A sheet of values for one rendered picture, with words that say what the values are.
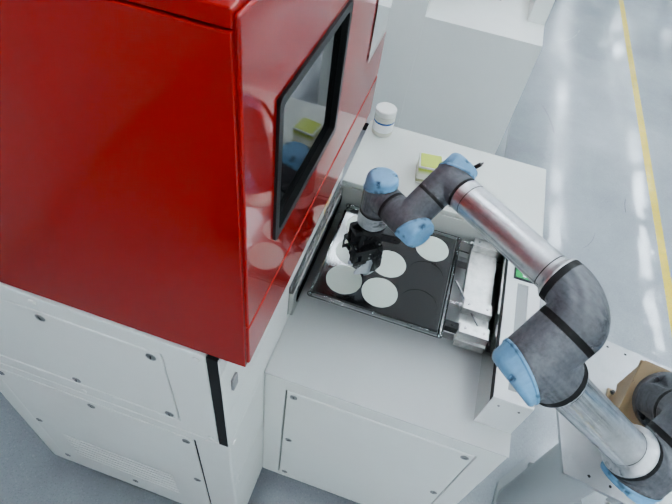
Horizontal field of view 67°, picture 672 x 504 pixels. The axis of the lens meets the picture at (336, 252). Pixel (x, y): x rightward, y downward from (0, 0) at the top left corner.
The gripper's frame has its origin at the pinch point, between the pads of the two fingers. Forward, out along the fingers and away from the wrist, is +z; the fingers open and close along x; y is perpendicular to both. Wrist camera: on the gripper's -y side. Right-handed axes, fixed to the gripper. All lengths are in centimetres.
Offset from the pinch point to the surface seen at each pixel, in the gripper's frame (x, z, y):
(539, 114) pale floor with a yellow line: -152, 92, -231
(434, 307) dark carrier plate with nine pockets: 16.4, 1.4, -12.8
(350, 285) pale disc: 2.5, 1.2, 5.9
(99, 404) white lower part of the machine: 8, 13, 73
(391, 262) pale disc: -1.2, 1.3, -8.8
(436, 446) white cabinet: 45.7, 16.8, -0.7
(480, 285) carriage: 13.3, 3.3, -31.0
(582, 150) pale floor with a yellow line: -108, 92, -235
